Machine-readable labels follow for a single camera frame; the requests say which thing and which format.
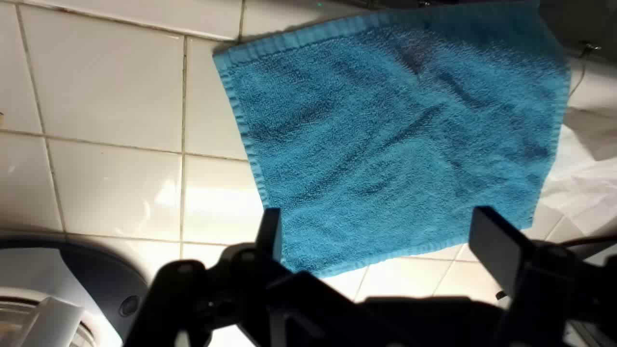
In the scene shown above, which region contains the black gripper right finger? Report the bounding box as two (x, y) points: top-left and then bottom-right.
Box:
(469, 207), (534, 296)

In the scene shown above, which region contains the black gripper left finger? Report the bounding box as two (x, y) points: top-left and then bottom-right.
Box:
(257, 209), (282, 261)

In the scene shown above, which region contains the blue terry towel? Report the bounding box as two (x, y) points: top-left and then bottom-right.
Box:
(214, 0), (571, 276)

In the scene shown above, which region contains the white appliance with red lid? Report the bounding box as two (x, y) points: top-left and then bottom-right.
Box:
(0, 240), (149, 347)

